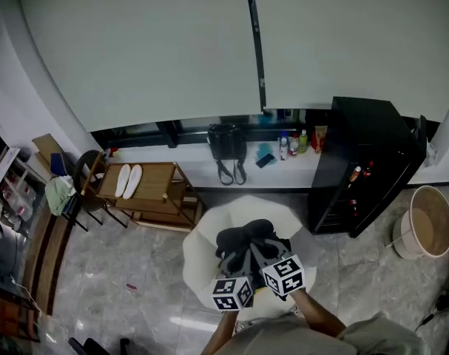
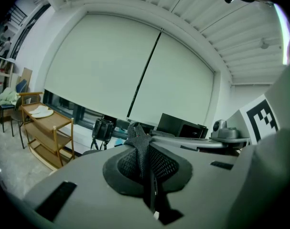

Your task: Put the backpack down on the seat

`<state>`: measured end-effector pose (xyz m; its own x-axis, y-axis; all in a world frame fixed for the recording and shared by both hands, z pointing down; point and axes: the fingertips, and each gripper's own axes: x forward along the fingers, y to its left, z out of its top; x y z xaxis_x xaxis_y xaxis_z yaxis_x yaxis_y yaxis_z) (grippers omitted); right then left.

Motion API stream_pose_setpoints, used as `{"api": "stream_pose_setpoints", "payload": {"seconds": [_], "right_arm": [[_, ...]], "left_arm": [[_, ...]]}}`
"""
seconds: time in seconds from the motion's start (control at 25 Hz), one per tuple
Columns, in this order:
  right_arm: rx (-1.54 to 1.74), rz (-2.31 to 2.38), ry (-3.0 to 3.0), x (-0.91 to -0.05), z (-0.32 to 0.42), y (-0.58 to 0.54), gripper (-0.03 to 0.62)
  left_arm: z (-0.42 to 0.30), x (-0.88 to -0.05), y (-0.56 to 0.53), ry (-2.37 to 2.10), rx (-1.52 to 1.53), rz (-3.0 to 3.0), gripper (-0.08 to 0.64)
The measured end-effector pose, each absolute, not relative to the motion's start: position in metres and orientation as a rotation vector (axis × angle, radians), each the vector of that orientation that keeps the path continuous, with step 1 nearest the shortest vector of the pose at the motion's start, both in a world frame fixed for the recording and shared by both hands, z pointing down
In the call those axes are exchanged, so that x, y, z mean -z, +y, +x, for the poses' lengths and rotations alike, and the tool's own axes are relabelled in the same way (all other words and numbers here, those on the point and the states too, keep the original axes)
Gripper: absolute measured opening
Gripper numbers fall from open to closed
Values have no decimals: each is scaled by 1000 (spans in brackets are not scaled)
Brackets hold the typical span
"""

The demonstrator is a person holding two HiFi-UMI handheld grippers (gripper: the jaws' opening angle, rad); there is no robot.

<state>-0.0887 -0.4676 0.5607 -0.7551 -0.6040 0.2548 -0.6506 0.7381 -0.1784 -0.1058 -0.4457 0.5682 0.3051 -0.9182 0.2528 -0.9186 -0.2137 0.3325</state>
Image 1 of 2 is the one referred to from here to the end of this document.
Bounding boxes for wooden step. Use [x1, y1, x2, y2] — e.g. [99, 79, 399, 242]
[22, 205, 73, 317]

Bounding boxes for black office chair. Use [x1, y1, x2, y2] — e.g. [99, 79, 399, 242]
[67, 337, 131, 355]

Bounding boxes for teal cloth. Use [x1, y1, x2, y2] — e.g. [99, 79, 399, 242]
[257, 142, 279, 166]

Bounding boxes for black handbag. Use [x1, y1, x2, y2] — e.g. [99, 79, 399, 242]
[207, 123, 248, 187]

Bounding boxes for red snack box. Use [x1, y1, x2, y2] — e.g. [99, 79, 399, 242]
[311, 125, 328, 154]

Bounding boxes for white insole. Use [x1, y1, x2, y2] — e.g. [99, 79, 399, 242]
[115, 163, 132, 198]
[122, 164, 143, 200]

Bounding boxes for black smartphone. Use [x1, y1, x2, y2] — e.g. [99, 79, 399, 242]
[255, 152, 276, 169]

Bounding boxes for white roller blind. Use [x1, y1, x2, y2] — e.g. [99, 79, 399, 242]
[18, 0, 266, 132]
[246, 0, 449, 120]

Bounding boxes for light green cloth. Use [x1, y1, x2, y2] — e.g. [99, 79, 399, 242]
[44, 175, 77, 217]

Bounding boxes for black round-back chair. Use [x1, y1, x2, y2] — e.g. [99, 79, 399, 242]
[72, 149, 129, 229]

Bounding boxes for small white table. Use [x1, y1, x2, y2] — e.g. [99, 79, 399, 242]
[0, 146, 38, 188]

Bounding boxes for clear plastic storage boxes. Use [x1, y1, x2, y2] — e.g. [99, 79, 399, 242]
[1, 172, 37, 222]

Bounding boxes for person's beige shirt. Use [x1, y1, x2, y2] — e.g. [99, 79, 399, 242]
[212, 312, 431, 355]

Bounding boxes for black mini fridge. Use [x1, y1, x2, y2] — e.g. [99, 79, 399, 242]
[307, 96, 428, 239]

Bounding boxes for white round basket table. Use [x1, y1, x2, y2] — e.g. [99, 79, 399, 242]
[385, 185, 449, 261]

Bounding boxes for wooden shelf rack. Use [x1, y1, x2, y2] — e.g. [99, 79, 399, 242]
[81, 150, 206, 233]

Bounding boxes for cardboard sheet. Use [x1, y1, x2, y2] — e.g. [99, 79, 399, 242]
[31, 133, 68, 162]

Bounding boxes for black cloth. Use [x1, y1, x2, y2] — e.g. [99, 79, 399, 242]
[215, 218, 295, 299]

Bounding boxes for grey crumpled garment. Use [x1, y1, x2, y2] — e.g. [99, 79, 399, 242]
[425, 144, 439, 168]

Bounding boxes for person's left forearm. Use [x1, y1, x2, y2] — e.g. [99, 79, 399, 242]
[200, 308, 240, 355]

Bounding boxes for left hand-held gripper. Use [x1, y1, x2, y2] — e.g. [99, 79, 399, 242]
[209, 248, 255, 312]

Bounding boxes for black metal chair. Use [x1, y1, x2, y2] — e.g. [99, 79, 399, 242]
[61, 186, 103, 233]

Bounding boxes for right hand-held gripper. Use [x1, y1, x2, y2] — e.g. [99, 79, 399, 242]
[249, 243, 306, 297]

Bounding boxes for person's right forearm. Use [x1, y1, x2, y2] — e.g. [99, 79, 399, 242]
[292, 288, 347, 338]

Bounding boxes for white spray bottle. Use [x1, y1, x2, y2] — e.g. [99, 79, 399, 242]
[279, 131, 290, 161]

